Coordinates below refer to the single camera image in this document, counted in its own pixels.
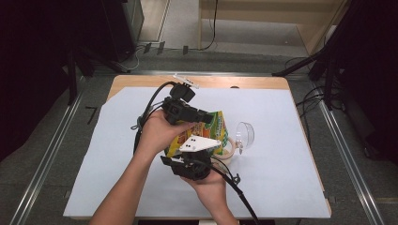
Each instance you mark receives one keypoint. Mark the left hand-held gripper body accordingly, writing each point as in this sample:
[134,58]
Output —
[178,108]

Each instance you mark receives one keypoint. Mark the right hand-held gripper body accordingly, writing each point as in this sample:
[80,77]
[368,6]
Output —
[195,143]

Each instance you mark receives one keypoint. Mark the yellow refill pouch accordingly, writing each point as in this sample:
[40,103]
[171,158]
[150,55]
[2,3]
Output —
[209,128]

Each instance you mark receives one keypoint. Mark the person's left hand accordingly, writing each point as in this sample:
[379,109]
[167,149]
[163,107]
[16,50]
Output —
[155,134]

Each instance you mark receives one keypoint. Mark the person's right hand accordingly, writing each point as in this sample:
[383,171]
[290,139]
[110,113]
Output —
[208,192]

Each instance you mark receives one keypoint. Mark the small black table grommet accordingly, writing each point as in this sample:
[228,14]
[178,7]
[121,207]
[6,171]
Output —
[234,87]

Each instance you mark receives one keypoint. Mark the clear dome lid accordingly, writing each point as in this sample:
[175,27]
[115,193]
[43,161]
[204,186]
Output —
[245,134]

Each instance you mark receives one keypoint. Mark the white table sheet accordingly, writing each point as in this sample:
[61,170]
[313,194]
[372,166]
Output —
[275,175]

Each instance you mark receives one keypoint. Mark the dark grey cabinet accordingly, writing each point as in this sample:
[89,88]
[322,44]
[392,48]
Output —
[125,25]

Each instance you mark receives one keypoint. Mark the black metal stand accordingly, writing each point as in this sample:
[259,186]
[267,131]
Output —
[72,78]

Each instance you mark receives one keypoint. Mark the black tripod stand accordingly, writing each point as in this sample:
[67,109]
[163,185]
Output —
[313,56]

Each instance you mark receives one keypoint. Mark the light wooden shelf unit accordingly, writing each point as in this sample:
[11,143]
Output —
[313,31]

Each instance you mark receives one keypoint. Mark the black curtain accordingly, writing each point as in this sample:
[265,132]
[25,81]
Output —
[28,62]
[375,78]

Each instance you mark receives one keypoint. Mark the aluminium floor rail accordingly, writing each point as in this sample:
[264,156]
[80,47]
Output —
[347,156]
[47,162]

